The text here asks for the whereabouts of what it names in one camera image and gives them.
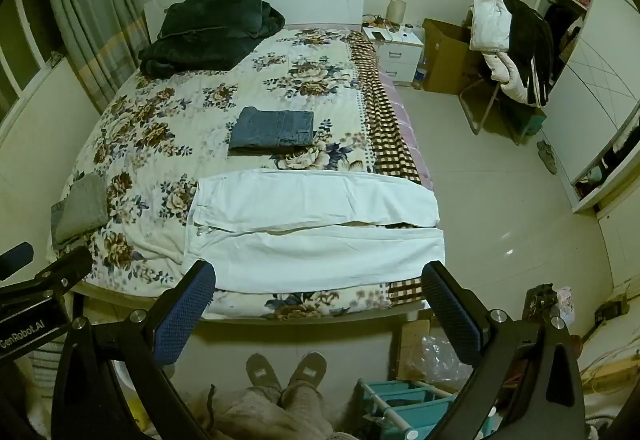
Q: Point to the white pants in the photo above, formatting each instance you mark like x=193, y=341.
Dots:
x=300, y=200

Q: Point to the metal radiator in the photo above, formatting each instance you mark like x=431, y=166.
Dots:
x=45, y=359

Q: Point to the folded grey pants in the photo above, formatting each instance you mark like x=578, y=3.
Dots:
x=80, y=210

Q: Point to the brown cardboard box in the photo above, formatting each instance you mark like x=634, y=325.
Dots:
x=447, y=59

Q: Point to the brown checked blanket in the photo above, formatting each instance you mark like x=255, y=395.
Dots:
x=385, y=134

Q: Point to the clear plastic bag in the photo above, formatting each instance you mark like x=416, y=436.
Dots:
x=440, y=360

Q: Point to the beige table lamp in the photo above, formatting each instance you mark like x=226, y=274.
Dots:
x=396, y=12

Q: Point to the dark green blanket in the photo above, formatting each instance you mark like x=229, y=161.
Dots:
x=210, y=29

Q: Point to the person's right slipper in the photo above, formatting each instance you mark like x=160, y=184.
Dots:
x=306, y=370

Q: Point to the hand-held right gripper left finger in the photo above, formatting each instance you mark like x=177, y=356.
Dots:
x=185, y=315

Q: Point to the grey shoes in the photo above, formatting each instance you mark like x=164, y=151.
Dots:
x=548, y=157

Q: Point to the person's leg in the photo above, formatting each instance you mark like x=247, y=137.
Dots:
x=307, y=412
x=255, y=415

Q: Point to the white wardrobe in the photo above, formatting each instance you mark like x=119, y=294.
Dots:
x=590, y=84

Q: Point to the grey striped curtain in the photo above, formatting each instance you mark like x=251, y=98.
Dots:
x=90, y=19

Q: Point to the black jacket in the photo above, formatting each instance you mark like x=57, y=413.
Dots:
x=530, y=39

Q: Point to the pink bed sheet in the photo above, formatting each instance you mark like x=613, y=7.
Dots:
x=407, y=129

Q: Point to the blue storage rack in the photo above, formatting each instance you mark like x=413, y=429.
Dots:
x=400, y=402

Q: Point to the black phone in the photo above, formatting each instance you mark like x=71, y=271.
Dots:
x=379, y=35

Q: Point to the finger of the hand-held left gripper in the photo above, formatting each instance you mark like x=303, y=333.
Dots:
x=15, y=257
x=65, y=270

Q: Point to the person's left leg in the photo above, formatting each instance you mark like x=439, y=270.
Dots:
x=255, y=415

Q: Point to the person's slipper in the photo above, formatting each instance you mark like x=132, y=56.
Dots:
x=306, y=370
x=262, y=372

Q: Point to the white garment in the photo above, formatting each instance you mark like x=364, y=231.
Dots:
x=492, y=27

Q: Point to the folded blue jeans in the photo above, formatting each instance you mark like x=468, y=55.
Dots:
x=272, y=129

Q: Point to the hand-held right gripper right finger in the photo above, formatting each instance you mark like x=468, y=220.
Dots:
x=450, y=315

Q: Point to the floral blanket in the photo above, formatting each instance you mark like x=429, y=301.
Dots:
x=200, y=119

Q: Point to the plastic water bottle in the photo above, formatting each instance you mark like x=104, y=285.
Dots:
x=420, y=75

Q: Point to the white nightstand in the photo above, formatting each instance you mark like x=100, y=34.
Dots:
x=400, y=59

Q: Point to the flat cardboard box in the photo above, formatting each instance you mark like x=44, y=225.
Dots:
x=412, y=345

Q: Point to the metal folding chair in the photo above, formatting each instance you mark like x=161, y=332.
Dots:
x=475, y=114

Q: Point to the person's right leg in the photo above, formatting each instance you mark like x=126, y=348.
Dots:
x=307, y=412

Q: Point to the person's left slipper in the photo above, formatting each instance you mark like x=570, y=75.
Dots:
x=262, y=372

